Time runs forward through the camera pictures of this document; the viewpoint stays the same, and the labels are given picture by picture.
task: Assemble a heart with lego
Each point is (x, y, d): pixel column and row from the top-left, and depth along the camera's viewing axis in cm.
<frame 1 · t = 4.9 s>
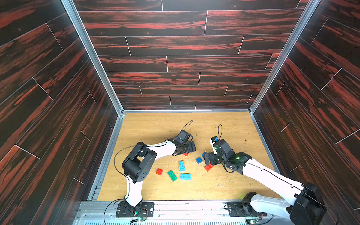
left hand: (192, 149, 95), fingers open
right hand: (212, 153, 84), fingers open
small red lego brick upper: (185, 154, 96), point 2 cm above the table
cyan lego brick upright: (182, 168, 89), point 2 cm above the table
blue small lego brick left: (199, 160, 92), point 2 cm above the table
red long lego brick: (208, 167, 89), point 2 cm above the table
small red lego brick lower: (159, 171, 88), point 2 cm above the table
green long lego brick: (172, 176, 86), point 2 cm above the table
cyan lego brick flat: (185, 176, 86), point 2 cm above the table

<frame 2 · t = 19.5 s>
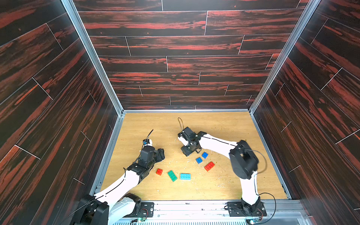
left hand: (160, 151, 87), fingers open
right hand: (189, 147, 95), fingers open
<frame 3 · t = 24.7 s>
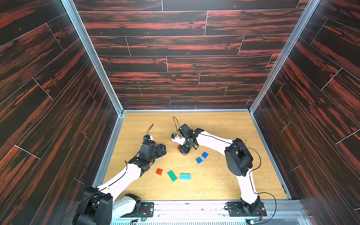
left hand: (162, 147, 87), fingers open
right hand: (185, 145, 97), fingers open
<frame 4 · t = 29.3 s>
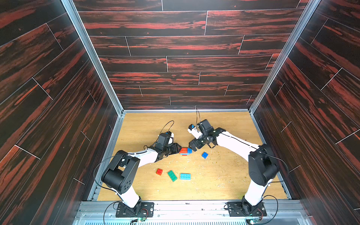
left hand: (181, 148, 92), fingers open
right hand: (197, 140, 93), fingers open
blue small lego brick left: (190, 151, 91), point 7 cm above the table
